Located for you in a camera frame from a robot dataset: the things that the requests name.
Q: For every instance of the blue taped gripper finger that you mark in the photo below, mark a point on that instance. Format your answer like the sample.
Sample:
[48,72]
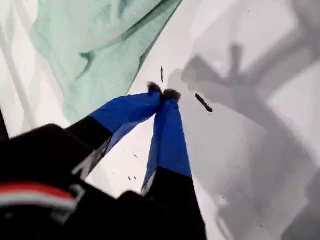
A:
[125,112]
[170,150]

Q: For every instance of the pale green T-shirt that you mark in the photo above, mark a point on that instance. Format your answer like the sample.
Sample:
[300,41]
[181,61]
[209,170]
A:
[87,32]

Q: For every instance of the small dark scrap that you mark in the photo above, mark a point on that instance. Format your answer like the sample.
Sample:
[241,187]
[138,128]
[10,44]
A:
[203,103]

